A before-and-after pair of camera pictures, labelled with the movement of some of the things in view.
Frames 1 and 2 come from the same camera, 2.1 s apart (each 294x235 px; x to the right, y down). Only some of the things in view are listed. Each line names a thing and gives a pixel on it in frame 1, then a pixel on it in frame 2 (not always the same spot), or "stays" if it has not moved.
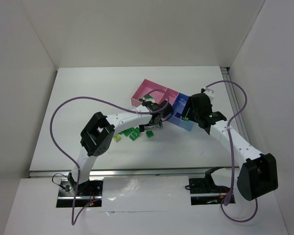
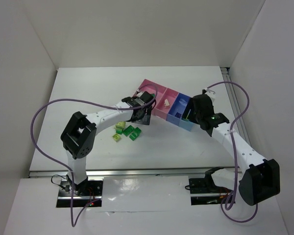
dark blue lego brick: x=178 y=115 stays
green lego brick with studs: x=135 y=133 stays
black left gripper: x=156 y=121 → x=142 y=117
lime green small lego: x=116 y=137 stays
